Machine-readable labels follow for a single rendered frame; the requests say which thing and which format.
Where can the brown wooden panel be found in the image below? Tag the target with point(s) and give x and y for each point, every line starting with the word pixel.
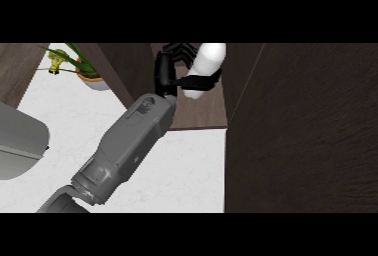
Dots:
pixel 16 68

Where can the dark brown wooden cabinet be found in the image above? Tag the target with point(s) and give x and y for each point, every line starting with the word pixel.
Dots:
pixel 134 71

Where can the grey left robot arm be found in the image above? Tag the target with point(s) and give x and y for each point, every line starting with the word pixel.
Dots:
pixel 130 140

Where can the dark brown cabinet door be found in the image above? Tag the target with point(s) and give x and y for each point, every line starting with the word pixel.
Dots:
pixel 304 133

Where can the white water bottle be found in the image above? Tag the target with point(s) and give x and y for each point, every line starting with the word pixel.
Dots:
pixel 210 58

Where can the yellow-green broccoli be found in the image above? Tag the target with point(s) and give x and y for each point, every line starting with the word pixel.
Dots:
pixel 56 60

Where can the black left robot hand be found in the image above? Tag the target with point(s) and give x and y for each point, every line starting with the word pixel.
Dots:
pixel 162 75

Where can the potted green plant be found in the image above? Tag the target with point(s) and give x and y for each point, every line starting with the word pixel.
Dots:
pixel 90 75

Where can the grey rounded appliance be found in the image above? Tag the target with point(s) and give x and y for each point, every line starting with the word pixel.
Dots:
pixel 19 143

